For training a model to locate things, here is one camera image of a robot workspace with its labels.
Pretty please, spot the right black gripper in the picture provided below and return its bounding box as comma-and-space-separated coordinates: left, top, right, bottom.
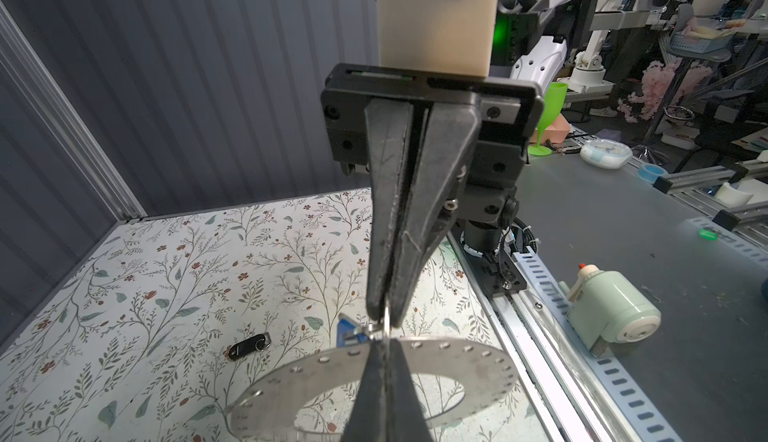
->
320, 64, 544, 327

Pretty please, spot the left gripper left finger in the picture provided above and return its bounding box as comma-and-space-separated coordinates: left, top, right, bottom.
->
341, 342, 387, 442

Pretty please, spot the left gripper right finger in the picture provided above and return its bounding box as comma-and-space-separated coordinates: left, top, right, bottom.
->
386, 339, 432, 442

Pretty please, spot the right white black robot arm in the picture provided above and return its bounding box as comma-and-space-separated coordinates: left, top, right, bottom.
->
320, 0, 597, 327

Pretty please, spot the small black key fob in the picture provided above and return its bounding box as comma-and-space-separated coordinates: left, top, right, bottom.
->
227, 332, 271, 361

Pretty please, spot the green plastic goblet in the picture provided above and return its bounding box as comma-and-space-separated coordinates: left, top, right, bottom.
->
528, 82, 568, 157

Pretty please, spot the white plastic bottle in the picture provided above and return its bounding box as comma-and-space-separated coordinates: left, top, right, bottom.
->
558, 264, 662, 357

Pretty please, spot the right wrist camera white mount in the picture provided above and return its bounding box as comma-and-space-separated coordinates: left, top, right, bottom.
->
376, 0, 498, 78

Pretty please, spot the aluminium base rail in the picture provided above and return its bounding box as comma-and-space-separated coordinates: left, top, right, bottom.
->
448, 227, 611, 441

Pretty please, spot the white cable duct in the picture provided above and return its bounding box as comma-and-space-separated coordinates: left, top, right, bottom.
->
512, 246, 685, 442

